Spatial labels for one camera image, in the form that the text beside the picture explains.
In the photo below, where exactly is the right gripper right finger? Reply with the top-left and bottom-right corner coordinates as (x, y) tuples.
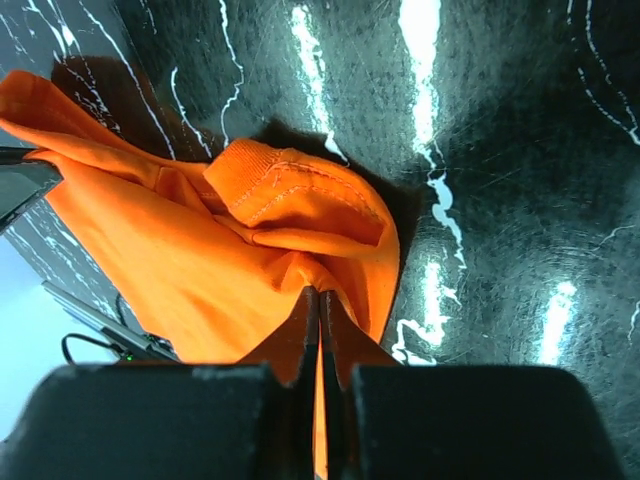
(319, 292), (624, 479)

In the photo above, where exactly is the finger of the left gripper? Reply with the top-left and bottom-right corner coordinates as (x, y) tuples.
(0, 147), (63, 231)

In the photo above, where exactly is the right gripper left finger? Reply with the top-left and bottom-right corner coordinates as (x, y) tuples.
(1, 287), (318, 479)

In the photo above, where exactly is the orange t shirt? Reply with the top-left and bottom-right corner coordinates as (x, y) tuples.
(1, 71), (399, 479)

